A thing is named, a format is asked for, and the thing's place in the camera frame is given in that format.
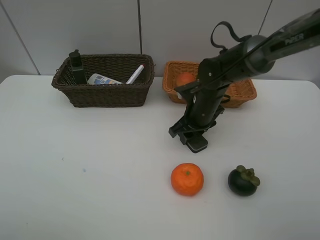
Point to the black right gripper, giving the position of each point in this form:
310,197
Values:
197,119

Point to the black whiteboard eraser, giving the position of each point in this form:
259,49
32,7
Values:
197,143

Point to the orange tangerine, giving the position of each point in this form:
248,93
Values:
187,179

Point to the red orange peach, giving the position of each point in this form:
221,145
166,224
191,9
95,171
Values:
184,79

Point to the white pink marker pen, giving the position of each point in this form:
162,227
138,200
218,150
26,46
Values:
136,74

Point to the dark purple mangosteen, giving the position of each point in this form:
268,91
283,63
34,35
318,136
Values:
242,181

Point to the white blue-capped lotion bottle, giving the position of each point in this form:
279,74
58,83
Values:
97,79

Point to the dark green pump bottle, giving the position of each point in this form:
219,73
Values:
77,68

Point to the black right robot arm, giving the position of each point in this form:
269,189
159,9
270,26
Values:
253,56

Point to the orange wicker basket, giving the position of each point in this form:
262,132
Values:
237,93

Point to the dark brown wicker basket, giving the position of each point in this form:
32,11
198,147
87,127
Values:
118,67

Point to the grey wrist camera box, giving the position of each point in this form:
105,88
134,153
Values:
188,90

